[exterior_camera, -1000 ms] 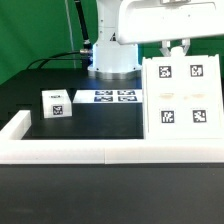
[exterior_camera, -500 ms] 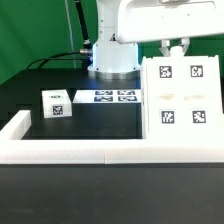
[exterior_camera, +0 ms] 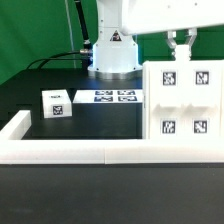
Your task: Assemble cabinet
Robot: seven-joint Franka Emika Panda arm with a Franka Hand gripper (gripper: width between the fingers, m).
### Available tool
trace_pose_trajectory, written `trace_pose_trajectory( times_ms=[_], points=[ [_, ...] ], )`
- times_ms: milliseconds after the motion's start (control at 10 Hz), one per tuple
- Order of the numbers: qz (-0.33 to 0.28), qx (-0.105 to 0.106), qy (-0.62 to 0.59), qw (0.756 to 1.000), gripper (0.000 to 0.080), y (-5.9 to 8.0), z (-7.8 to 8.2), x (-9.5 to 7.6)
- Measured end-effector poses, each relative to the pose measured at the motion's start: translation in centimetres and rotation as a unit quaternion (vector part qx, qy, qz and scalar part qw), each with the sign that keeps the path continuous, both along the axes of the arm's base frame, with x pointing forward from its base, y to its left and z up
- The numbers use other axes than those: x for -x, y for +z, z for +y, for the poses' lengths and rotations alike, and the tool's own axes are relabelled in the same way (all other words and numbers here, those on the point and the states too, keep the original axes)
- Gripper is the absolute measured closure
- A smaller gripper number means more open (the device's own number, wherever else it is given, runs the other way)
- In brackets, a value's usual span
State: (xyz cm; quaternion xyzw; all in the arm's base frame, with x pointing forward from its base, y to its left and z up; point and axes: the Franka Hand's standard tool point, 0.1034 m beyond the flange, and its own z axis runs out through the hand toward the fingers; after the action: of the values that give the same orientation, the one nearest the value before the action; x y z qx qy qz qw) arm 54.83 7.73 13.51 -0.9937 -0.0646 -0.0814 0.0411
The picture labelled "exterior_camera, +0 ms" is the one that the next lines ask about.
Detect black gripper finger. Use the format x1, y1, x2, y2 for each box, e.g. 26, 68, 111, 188
166, 31, 177, 56
185, 28, 197, 50

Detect white cabinet door panel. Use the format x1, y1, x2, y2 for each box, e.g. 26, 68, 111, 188
149, 63, 186, 139
186, 61, 222, 139

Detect white cabinet body box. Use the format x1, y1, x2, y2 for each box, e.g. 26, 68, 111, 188
142, 45, 224, 139

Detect white cabinet top block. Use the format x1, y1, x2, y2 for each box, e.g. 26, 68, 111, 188
42, 90, 72, 118

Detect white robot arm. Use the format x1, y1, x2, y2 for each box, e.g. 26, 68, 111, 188
88, 0, 224, 80

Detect white base tag plate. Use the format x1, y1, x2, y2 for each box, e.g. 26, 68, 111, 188
73, 89, 143, 104

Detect black ribbed cable hose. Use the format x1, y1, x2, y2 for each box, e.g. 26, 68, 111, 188
73, 0, 93, 51

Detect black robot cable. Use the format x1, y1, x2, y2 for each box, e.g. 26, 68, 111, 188
26, 51, 92, 70

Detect white U-shaped fence frame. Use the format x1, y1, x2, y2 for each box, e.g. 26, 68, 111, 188
0, 110, 224, 164

